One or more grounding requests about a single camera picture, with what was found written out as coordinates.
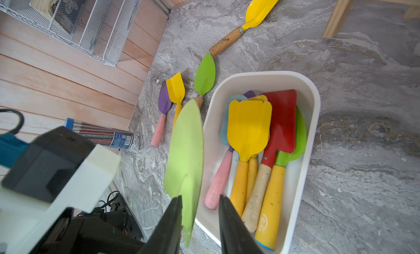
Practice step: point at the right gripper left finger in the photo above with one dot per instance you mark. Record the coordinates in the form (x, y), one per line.
(166, 237)

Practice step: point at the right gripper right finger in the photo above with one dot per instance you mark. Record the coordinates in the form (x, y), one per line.
(234, 237)

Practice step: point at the purple shovel pink handle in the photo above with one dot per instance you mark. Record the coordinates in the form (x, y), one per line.
(164, 105)
(218, 184)

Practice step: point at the green trowel wooden handle front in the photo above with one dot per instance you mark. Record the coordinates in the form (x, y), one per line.
(184, 170)

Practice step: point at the green trowel wooden handle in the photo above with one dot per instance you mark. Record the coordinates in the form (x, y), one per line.
(184, 170)
(205, 78)

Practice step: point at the red shovel wooden handle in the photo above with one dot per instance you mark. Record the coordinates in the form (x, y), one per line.
(282, 138)

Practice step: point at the light blue trowel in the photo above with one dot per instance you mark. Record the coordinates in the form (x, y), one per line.
(223, 136)

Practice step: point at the all yellow plastic scoop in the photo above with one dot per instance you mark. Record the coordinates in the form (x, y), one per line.
(248, 134)

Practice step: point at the white plastic storage box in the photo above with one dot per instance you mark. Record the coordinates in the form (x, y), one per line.
(308, 101)

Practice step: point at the yellow shovel orange handle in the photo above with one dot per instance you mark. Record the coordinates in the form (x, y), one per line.
(252, 174)

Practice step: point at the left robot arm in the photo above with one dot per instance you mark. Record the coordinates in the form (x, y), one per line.
(108, 229)

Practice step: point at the blue lidded jar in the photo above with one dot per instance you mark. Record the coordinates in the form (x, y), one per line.
(109, 137)

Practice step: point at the wooden easel stand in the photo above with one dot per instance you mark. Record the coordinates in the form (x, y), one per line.
(371, 16)

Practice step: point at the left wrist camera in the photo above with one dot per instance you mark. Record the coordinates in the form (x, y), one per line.
(58, 170)

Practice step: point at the yellow shovel blue-tipped handle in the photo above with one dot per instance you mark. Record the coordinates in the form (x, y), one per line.
(176, 92)

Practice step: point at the green trowel wooden handle back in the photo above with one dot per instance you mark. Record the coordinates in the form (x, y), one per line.
(205, 78)

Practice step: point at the white wire shelf rack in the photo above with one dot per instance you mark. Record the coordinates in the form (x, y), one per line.
(97, 28)

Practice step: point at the yellow shovel wooden handle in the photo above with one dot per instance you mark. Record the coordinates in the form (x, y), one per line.
(256, 13)

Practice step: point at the books on wire shelf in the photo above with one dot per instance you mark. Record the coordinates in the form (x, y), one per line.
(44, 7)

